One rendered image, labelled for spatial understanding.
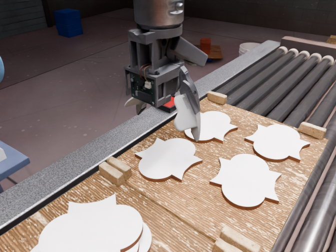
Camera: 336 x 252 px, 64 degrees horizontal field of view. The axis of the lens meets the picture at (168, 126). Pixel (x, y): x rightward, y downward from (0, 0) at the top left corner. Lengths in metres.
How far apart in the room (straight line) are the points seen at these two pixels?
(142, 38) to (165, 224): 0.30
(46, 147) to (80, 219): 1.90
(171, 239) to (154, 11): 0.35
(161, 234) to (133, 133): 0.32
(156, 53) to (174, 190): 0.26
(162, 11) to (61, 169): 0.41
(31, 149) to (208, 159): 1.91
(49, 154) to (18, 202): 1.66
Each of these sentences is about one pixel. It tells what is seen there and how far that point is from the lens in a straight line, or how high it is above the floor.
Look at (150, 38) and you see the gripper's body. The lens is 0.41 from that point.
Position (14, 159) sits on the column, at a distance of 0.80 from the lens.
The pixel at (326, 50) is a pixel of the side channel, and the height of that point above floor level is 0.93.
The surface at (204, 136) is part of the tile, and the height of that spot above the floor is 0.95.
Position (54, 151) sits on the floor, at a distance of 2.28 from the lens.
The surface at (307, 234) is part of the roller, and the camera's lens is 0.55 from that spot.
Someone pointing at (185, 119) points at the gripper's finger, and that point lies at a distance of 0.46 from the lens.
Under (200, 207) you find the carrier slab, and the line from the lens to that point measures 0.51.
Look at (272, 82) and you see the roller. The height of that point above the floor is 0.92.
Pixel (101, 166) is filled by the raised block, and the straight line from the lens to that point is 0.56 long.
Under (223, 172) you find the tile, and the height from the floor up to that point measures 0.95.
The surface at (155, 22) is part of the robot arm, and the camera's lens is 0.41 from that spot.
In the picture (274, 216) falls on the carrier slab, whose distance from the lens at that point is 0.53.
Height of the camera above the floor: 1.33
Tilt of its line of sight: 34 degrees down
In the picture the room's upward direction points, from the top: straight up
